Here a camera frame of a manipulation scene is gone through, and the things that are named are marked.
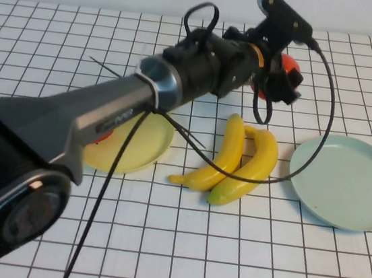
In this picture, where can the red apple with yellow patch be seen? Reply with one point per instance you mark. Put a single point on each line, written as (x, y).
(103, 138)

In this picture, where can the yellow plastic banana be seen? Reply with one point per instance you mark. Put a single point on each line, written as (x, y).
(229, 144)

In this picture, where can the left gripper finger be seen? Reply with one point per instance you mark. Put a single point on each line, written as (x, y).
(296, 78)
(283, 90)

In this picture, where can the yellow banana with green tip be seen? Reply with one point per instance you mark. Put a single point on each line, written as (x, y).
(262, 155)

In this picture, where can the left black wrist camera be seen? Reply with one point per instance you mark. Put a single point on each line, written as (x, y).
(286, 15)

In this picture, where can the white zip tie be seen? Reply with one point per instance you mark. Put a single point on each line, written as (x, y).
(156, 91)

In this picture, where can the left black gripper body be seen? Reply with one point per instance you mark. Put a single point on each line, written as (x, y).
(272, 65)

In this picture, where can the light blue round plate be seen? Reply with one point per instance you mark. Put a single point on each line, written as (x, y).
(343, 185)

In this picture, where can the white grid tablecloth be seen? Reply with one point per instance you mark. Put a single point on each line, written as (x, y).
(193, 248)

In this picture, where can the yellow round plate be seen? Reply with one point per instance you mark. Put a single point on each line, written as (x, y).
(144, 147)

